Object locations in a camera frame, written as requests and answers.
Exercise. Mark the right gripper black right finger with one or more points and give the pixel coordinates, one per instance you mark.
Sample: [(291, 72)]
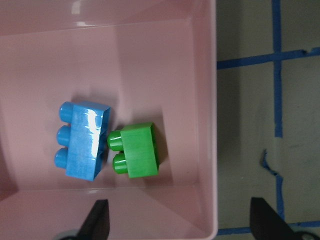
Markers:
[(266, 224)]

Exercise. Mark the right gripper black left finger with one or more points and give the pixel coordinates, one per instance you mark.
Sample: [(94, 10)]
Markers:
[(97, 223)]

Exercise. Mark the blue toy block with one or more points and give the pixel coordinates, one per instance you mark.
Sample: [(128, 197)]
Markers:
[(83, 139)]

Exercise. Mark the green toy block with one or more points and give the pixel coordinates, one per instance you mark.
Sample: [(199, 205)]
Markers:
[(137, 150)]

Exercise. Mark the pink plastic box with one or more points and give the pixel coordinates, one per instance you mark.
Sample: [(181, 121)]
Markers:
[(149, 61)]

